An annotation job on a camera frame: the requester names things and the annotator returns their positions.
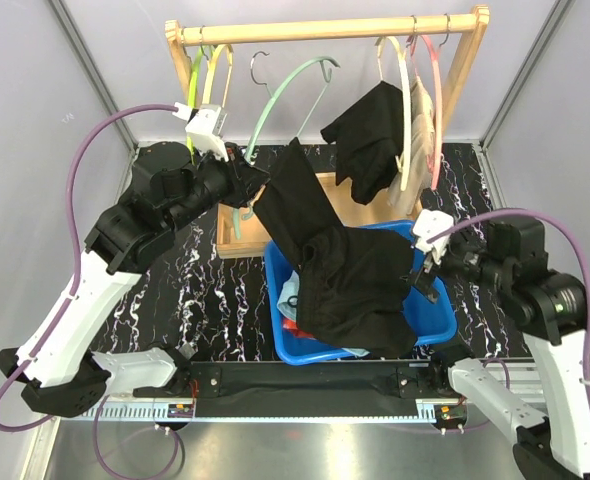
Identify purple floor cable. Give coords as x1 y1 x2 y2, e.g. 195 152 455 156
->
92 394 184 480

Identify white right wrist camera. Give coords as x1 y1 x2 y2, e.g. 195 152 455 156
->
411 209 454 265

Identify red white patterned trousers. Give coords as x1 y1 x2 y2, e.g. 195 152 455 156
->
282 318 312 339

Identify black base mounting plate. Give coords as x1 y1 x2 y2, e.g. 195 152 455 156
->
134 360 456 419

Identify lime green hanger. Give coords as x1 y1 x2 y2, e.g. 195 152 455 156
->
187 43 211 156

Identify light blue trousers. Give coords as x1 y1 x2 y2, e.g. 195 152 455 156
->
271 272 369 366

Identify wooden clothes rack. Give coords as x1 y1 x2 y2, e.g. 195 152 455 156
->
165 5 490 259

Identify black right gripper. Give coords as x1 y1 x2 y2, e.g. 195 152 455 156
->
400 221 510 302

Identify cream white hanger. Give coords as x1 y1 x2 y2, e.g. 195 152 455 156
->
374 35 414 192

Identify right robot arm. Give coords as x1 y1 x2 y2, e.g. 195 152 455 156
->
411 208 590 479

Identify mint green hanger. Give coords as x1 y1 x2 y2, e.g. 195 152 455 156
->
232 54 341 241

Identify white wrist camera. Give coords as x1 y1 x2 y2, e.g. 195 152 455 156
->
173 102 228 161
411 209 454 265

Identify beige trousers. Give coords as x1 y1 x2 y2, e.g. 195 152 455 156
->
388 77 433 217

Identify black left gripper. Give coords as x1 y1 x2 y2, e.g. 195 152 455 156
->
164 138 270 233

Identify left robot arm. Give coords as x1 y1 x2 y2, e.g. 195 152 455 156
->
0 142 269 418

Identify yellow hanger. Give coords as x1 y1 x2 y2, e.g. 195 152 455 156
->
202 44 234 107

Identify black trousers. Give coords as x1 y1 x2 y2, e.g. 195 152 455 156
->
254 139 417 358
321 81 404 205

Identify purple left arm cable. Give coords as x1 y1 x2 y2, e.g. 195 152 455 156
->
0 102 181 434

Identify blue plastic bin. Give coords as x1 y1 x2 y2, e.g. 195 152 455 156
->
264 220 457 347

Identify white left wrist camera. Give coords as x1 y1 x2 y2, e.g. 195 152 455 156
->
173 102 228 161

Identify pink hanger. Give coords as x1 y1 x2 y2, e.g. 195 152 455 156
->
418 35 443 191

